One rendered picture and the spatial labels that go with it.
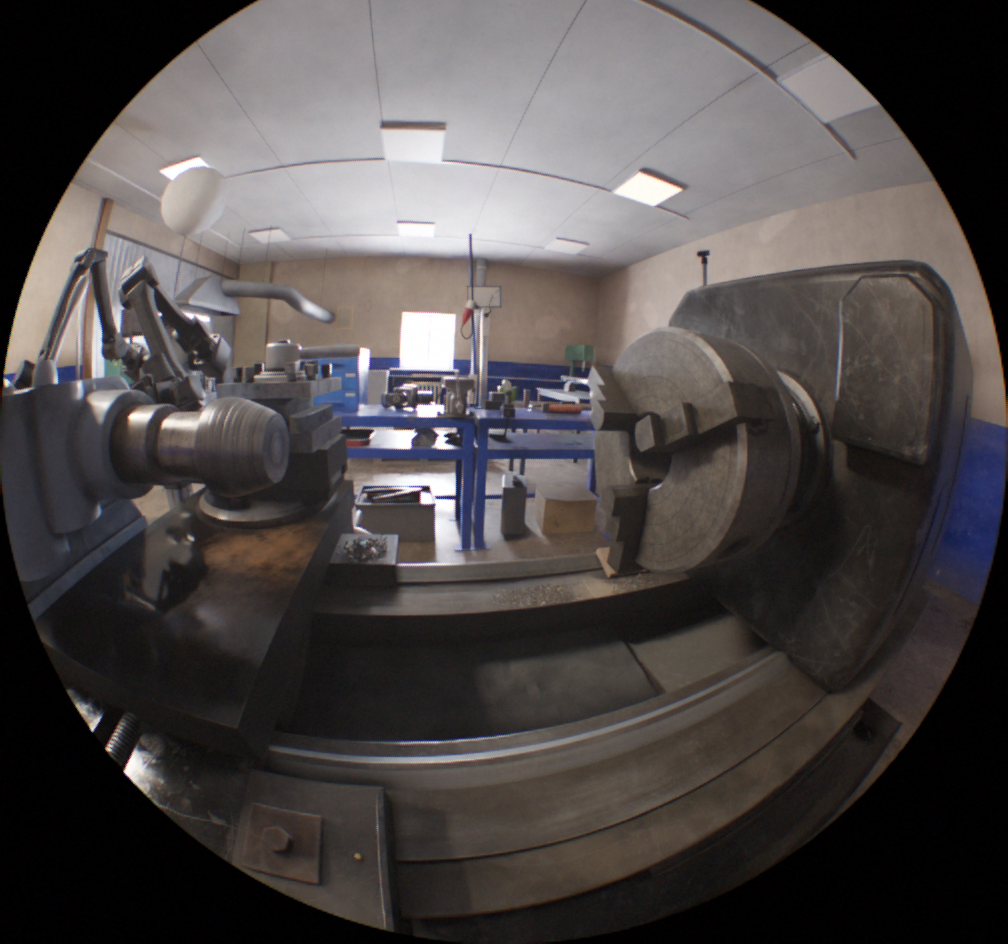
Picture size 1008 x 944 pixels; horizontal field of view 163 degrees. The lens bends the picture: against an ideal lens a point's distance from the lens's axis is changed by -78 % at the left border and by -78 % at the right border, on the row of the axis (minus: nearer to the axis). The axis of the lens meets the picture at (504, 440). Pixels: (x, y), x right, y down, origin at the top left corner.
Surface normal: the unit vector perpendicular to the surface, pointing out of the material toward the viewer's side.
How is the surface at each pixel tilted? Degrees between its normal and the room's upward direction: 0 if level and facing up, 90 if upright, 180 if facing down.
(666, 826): 0
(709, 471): 90
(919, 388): 90
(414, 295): 90
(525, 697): 17
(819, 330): 90
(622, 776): 0
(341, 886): 0
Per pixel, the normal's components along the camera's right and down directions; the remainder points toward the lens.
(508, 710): 0.25, -0.95
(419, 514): 0.26, 0.21
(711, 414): -0.97, -0.01
